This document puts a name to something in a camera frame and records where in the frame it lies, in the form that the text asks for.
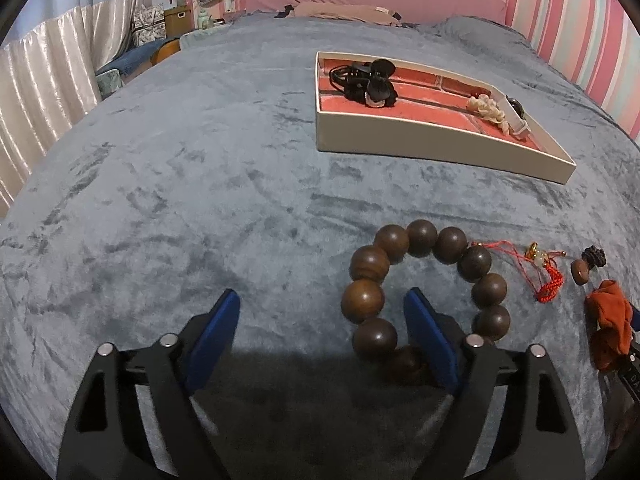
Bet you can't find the white satin curtain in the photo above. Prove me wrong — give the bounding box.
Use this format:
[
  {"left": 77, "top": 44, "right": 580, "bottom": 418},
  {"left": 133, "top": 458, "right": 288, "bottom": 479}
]
[{"left": 0, "top": 0, "right": 146, "bottom": 211}]

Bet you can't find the brown cardboard box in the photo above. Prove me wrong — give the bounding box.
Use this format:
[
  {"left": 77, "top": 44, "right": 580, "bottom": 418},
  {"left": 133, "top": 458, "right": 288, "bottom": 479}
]
[{"left": 164, "top": 6, "right": 193, "bottom": 37}]

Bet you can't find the black leather cord bracelet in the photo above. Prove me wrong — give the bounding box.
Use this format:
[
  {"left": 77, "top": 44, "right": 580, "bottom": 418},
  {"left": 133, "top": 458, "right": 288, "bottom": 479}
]
[{"left": 328, "top": 62, "right": 372, "bottom": 92}]

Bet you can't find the orange red scrunchie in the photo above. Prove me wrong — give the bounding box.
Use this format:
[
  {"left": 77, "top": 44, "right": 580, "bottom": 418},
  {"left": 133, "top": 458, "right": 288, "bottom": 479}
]
[{"left": 585, "top": 279, "right": 636, "bottom": 372}]

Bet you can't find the dark hair tie brown bead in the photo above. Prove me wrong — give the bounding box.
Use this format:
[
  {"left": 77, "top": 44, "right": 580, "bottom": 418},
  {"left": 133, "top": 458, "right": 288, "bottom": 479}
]
[{"left": 571, "top": 244, "right": 607, "bottom": 286}]

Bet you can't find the orange wooden chair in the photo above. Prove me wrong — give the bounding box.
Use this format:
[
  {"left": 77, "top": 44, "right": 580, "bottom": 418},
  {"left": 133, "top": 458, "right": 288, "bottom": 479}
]
[{"left": 151, "top": 39, "right": 182, "bottom": 66}]

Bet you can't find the person's right forearm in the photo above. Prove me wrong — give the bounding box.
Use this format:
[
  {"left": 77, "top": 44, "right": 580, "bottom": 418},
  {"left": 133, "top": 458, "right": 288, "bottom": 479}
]
[{"left": 607, "top": 400, "right": 640, "bottom": 466}]

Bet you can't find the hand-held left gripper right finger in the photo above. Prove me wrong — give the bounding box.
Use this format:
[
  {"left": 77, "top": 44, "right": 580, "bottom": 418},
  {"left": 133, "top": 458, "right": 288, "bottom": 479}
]
[{"left": 403, "top": 287, "right": 586, "bottom": 480}]

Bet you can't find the red string bracelet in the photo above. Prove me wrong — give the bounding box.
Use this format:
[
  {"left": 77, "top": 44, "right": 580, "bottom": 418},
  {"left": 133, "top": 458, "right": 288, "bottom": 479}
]
[{"left": 469, "top": 240, "right": 569, "bottom": 304}]

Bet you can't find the white tray with red lining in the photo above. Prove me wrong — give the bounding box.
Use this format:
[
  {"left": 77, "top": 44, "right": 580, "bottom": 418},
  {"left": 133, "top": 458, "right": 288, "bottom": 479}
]
[{"left": 315, "top": 50, "right": 577, "bottom": 185}]

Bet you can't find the black scrunchie with brooch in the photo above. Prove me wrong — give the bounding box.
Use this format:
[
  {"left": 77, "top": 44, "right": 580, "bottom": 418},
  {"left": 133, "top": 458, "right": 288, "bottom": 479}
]
[{"left": 344, "top": 79, "right": 397, "bottom": 109}]

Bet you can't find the black hair claw clip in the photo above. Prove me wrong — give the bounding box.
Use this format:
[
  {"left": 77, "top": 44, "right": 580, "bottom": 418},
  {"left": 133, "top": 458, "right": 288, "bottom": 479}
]
[{"left": 366, "top": 58, "right": 399, "bottom": 109}]

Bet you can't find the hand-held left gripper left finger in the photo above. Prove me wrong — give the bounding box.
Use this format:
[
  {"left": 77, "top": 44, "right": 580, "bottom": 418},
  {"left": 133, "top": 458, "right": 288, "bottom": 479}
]
[{"left": 56, "top": 288, "right": 241, "bottom": 480}]

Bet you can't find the tan pillow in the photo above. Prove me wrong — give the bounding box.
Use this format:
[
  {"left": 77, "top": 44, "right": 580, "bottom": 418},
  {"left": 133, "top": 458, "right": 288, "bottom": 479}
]
[{"left": 292, "top": 2, "right": 401, "bottom": 26}]

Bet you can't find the cream scrunchie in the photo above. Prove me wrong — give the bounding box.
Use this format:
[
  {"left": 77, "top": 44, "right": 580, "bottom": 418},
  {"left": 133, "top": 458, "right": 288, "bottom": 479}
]
[{"left": 467, "top": 93, "right": 506, "bottom": 124}]

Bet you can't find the patterned storage box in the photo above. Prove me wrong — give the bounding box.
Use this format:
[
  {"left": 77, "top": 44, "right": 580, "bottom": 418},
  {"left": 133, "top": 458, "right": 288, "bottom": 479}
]
[{"left": 132, "top": 4, "right": 167, "bottom": 47}]

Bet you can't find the blue folded cloth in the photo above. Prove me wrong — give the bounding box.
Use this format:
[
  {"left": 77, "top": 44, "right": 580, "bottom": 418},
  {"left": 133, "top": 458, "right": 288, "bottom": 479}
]
[{"left": 96, "top": 39, "right": 176, "bottom": 81}]

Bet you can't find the brown wooden bead bracelet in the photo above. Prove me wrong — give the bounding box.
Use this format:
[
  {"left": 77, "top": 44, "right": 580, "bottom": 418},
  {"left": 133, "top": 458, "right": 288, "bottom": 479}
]
[{"left": 340, "top": 218, "right": 512, "bottom": 387}]

